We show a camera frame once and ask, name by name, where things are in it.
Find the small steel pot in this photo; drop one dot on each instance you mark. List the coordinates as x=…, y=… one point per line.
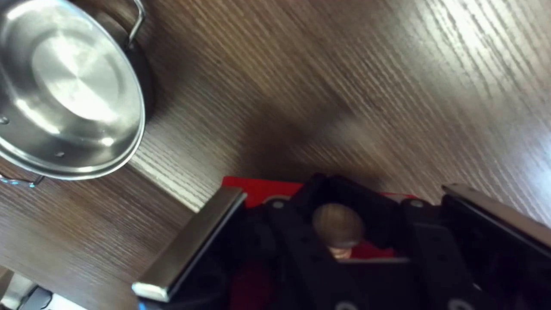
x=69, y=86

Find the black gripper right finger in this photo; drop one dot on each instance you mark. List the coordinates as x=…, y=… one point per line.
x=493, y=224

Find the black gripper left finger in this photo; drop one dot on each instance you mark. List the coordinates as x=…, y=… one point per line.
x=190, y=246

